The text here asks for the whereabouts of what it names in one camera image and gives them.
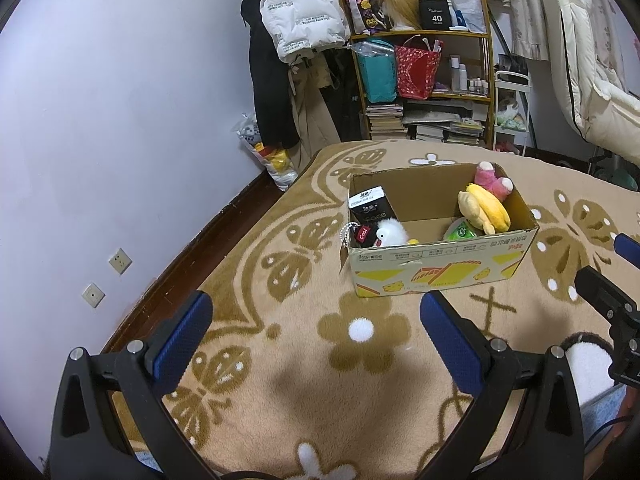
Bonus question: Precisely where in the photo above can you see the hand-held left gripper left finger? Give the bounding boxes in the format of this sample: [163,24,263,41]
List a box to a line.
[47,290,214,480]

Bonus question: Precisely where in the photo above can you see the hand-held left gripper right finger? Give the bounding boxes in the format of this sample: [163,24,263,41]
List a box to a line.
[419,290,587,480]

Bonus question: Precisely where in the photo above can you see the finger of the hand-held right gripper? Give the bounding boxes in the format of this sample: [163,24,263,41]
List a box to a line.
[573,265,640,322]
[613,232,640,259]

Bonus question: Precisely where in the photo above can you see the printed cardboard box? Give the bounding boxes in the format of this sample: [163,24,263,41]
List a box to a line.
[339,162,540,300]

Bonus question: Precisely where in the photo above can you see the green tissue pack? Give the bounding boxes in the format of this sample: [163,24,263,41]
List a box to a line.
[442,218,481,242]

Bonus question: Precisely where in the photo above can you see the white fluffy duck plush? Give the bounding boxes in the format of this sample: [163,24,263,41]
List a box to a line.
[374,217,421,249]

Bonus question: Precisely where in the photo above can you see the yellow plush toy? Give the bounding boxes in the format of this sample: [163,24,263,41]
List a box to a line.
[457,183,512,235]

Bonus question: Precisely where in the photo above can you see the small cola bottle keychain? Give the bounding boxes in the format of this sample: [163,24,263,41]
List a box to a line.
[349,223,376,249]

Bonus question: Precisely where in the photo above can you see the pink strawberry bear plush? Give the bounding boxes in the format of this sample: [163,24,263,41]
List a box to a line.
[473,160,515,204]

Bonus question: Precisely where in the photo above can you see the black tissue pack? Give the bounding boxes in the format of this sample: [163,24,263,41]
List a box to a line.
[348,185,391,229]

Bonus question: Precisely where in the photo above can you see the fluffy brown white slipper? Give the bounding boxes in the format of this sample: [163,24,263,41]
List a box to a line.
[559,330,619,406]

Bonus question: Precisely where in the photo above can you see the blue jeans leg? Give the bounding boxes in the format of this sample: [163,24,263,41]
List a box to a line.
[579,384,627,457]

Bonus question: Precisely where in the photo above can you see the beige patterned rug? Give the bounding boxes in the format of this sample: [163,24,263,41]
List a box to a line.
[99,139,640,480]

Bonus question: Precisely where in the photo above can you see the white trolley cart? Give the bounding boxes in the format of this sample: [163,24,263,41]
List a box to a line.
[492,69,535,156]

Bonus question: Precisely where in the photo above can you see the cream recliner chair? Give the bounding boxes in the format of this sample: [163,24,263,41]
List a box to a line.
[539,0,640,162]

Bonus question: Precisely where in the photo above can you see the clear plastic bag of toys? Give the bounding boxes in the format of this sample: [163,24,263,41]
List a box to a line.
[237,112,301,191]

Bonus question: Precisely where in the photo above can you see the pile of magazines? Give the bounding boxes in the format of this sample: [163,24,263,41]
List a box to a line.
[402,102,485,147]

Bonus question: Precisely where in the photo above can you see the stack of books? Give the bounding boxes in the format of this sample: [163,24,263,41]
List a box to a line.
[364,103,407,141]

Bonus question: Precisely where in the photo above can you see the wooden shelf rack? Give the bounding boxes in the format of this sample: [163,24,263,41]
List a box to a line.
[347,0,496,149]

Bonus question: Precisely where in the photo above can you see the white bottles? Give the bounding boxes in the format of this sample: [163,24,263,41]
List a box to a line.
[449,55,469,92]

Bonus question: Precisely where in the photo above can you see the floral curtain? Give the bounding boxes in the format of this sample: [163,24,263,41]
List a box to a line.
[320,0,557,62]

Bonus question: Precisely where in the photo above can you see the beige hanging trousers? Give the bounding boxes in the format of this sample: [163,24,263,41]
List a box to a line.
[287,54,336,171]

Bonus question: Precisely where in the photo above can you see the dark hanging pants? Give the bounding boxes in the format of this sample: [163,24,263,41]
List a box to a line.
[319,49,364,144]

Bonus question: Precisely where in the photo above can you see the black hanging coat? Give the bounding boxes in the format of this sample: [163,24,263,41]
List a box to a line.
[240,0,301,149]

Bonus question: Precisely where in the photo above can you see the red gift bag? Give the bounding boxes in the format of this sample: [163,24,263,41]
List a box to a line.
[393,35,444,101]

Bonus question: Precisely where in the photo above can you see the teal bag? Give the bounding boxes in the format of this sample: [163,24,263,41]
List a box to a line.
[355,39,399,104]

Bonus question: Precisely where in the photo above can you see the white plastic bag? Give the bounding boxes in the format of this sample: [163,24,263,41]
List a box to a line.
[447,0,487,31]

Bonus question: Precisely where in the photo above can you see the black box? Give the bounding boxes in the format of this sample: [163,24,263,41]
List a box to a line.
[418,0,454,30]

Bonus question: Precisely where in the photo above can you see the blond wig head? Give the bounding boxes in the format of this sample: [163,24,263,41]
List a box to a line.
[378,0,423,31]

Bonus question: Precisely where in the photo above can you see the purple black packet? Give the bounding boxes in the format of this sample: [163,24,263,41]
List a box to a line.
[340,0,391,36]

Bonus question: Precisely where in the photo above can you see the white puffer jacket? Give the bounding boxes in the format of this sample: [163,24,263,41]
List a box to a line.
[259,0,352,64]

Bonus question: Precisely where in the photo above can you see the white wall socket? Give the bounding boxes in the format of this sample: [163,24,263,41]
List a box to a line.
[108,248,133,276]
[82,283,106,310]

